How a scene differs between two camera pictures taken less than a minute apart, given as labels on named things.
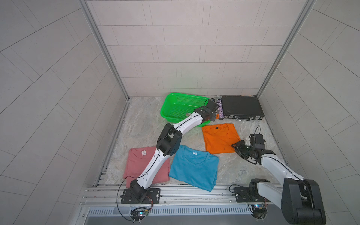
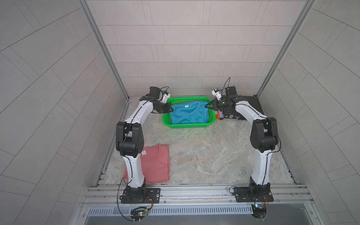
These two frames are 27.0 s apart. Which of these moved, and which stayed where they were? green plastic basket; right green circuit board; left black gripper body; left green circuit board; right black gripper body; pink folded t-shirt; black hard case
Moved: left black gripper body; right black gripper body
Stayed: black hard case; right green circuit board; green plastic basket; left green circuit board; pink folded t-shirt
